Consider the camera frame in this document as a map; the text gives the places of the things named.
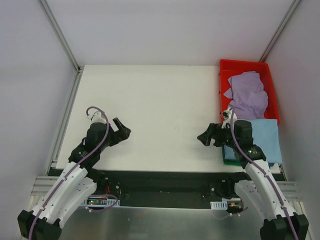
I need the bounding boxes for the light blue printed t-shirt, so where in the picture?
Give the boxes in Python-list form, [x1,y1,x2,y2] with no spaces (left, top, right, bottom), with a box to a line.
[250,118,283,164]

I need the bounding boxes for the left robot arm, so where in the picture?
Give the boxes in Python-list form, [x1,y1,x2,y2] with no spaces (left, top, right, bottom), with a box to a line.
[17,118,131,240]

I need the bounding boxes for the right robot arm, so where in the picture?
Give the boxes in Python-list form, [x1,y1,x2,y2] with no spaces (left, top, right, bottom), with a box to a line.
[197,120,309,240]

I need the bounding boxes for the teal folded t-shirt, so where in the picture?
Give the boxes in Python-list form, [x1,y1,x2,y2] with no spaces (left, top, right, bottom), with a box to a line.
[224,146,236,161]

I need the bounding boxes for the lavender t-shirt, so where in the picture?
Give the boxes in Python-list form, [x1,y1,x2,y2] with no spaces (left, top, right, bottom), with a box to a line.
[223,71,268,120]

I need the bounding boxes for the green folded t-shirt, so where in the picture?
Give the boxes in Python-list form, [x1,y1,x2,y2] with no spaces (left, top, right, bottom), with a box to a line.
[222,146,241,167]

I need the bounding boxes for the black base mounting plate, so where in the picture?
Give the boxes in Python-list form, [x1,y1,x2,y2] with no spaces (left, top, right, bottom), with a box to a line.
[88,169,250,210]

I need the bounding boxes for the red plastic bin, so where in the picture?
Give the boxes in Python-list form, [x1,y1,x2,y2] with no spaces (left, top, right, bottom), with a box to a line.
[219,59,280,124]

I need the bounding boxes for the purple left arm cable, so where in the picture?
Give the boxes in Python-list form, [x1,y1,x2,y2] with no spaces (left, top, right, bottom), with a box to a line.
[28,106,121,240]

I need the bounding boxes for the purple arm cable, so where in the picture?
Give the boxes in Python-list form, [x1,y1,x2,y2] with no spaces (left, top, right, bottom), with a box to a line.
[28,106,121,240]
[229,108,300,240]

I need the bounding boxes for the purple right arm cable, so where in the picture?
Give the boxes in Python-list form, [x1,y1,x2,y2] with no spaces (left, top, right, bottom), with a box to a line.
[229,108,300,240]

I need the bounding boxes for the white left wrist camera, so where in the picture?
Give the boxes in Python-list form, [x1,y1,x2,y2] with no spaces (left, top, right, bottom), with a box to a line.
[86,110,107,124]

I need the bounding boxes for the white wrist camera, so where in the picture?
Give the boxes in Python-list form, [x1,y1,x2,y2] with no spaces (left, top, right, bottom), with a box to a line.
[86,110,107,124]
[221,107,237,129]

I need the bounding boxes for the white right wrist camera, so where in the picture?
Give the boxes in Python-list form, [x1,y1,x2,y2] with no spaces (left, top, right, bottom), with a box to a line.
[221,107,237,129]

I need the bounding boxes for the left aluminium frame post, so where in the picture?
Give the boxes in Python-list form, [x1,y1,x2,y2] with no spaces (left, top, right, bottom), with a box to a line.
[37,0,84,73]

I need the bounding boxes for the aluminium frame post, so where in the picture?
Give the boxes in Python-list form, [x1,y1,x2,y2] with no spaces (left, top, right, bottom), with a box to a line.
[258,0,304,63]
[37,0,84,73]

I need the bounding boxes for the right white cable duct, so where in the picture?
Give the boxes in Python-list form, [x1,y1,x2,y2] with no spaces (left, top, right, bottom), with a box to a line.
[210,201,244,210]

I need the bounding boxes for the white cable duct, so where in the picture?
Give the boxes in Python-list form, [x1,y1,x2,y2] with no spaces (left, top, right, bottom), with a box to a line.
[210,201,244,210]
[80,197,120,208]

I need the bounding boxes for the left white cable duct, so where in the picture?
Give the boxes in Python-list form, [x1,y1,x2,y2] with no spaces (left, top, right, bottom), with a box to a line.
[80,197,120,208]

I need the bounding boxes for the right aluminium frame post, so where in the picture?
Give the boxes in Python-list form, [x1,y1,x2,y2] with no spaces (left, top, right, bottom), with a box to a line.
[258,0,304,63]

